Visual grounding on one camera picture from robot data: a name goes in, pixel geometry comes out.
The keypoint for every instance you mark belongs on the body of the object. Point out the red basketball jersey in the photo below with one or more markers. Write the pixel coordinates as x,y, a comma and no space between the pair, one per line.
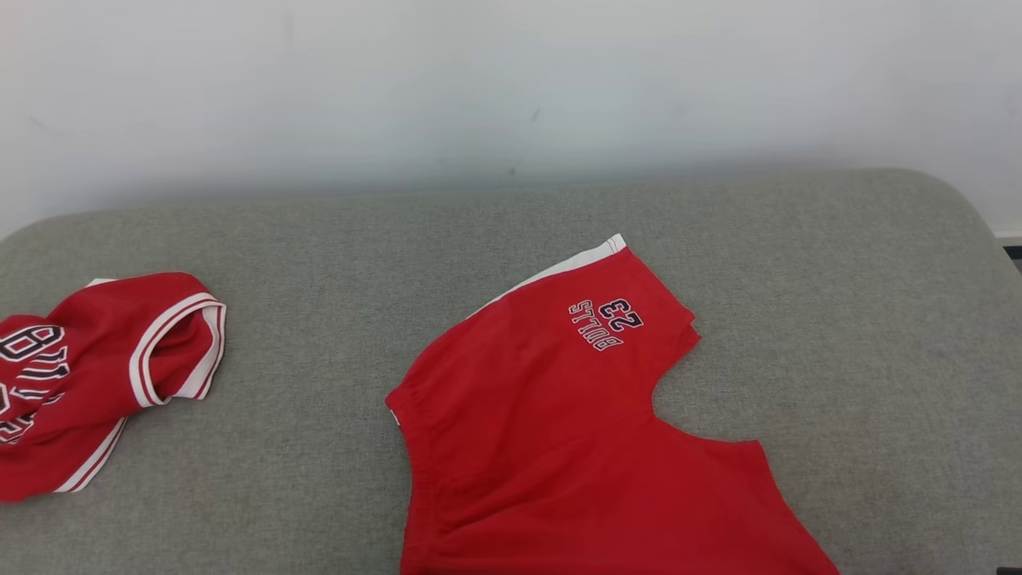
88,375

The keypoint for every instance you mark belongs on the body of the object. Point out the red basketball shorts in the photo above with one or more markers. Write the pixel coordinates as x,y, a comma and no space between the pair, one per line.
559,431

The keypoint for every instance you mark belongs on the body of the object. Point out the dark skirting strip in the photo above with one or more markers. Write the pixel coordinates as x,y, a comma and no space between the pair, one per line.
1012,251

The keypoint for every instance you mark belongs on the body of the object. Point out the grey fabric sofa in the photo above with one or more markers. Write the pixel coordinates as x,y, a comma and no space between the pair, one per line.
319,319

